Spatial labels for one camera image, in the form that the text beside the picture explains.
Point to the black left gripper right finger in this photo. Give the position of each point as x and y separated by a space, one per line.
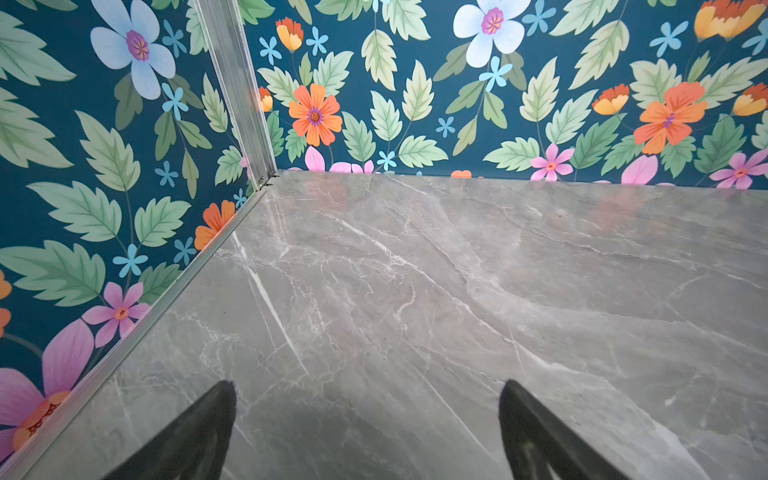
538 445

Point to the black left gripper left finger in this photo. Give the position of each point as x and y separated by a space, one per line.
192 446

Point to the aluminium corner frame post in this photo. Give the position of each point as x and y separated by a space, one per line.
222 24

